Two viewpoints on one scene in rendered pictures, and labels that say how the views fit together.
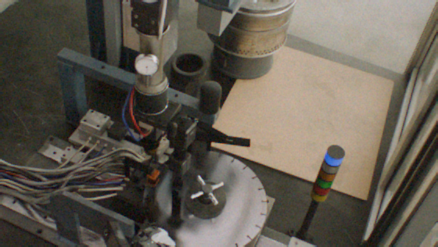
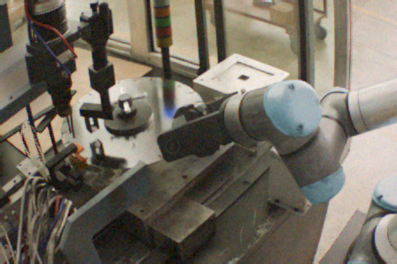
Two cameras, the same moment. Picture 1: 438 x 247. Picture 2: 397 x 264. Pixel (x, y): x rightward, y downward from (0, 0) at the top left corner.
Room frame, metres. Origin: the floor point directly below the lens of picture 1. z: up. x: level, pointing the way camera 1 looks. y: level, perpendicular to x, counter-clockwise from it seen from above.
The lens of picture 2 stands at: (0.33, 0.76, 1.57)
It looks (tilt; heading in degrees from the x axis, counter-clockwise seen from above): 37 degrees down; 295
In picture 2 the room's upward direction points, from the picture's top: 5 degrees counter-clockwise
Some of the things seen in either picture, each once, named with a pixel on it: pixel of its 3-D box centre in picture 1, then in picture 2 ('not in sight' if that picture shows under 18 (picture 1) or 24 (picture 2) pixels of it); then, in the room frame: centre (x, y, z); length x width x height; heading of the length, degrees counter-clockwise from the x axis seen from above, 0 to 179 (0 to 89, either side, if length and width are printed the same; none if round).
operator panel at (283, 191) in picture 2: not in sight; (316, 151); (0.45, -0.16, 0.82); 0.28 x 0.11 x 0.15; 73
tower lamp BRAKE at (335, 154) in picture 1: (334, 155); not in sight; (0.89, -0.29, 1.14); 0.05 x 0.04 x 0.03; 163
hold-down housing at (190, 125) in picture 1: (180, 143); (97, 44); (0.83, 0.08, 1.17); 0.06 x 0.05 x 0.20; 64
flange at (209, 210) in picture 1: (206, 197); (126, 112); (0.84, 0.01, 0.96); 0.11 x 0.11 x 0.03
